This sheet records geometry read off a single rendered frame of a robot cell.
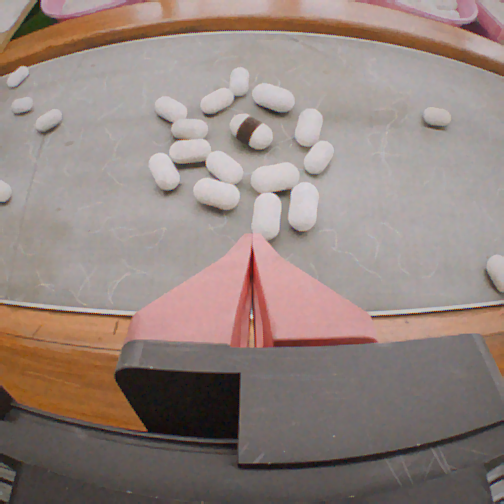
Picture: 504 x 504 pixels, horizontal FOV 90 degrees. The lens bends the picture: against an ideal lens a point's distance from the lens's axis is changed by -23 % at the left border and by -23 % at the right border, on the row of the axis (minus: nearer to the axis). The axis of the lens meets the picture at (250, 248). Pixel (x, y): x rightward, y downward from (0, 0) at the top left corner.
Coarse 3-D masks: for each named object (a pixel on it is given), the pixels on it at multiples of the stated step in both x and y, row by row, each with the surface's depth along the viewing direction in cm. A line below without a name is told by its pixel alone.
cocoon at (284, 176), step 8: (264, 168) 24; (272, 168) 24; (280, 168) 24; (288, 168) 24; (296, 168) 24; (256, 176) 24; (264, 176) 24; (272, 176) 24; (280, 176) 24; (288, 176) 24; (296, 176) 24; (256, 184) 24; (264, 184) 24; (272, 184) 24; (280, 184) 24; (288, 184) 24; (296, 184) 25; (264, 192) 24
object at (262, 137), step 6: (240, 114) 25; (246, 114) 25; (234, 120) 25; (240, 120) 25; (234, 126) 25; (264, 126) 25; (234, 132) 25; (258, 132) 24; (264, 132) 24; (270, 132) 25; (252, 138) 25; (258, 138) 25; (264, 138) 25; (270, 138) 25; (252, 144) 25; (258, 144) 25; (264, 144) 25
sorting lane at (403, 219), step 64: (64, 64) 30; (128, 64) 29; (192, 64) 29; (256, 64) 29; (320, 64) 29; (384, 64) 29; (448, 64) 30; (0, 128) 28; (64, 128) 27; (128, 128) 27; (384, 128) 27; (448, 128) 27; (64, 192) 26; (128, 192) 26; (192, 192) 26; (256, 192) 25; (320, 192) 25; (384, 192) 26; (448, 192) 26; (0, 256) 24; (64, 256) 24; (128, 256) 24; (192, 256) 24; (320, 256) 24; (384, 256) 24; (448, 256) 24
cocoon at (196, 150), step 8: (176, 144) 25; (184, 144) 24; (192, 144) 24; (200, 144) 24; (208, 144) 25; (176, 152) 24; (184, 152) 24; (192, 152) 24; (200, 152) 25; (208, 152) 25; (176, 160) 25; (184, 160) 25; (192, 160) 25; (200, 160) 25
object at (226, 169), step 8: (216, 152) 24; (208, 160) 24; (216, 160) 24; (224, 160) 24; (232, 160) 24; (208, 168) 25; (216, 168) 24; (224, 168) 24; (232, 168) 24; (240, 168) 24; (216, 176) 25; (224, 176) 24; (232, 176) 24; (240, 176) 24; (232, 184) 25
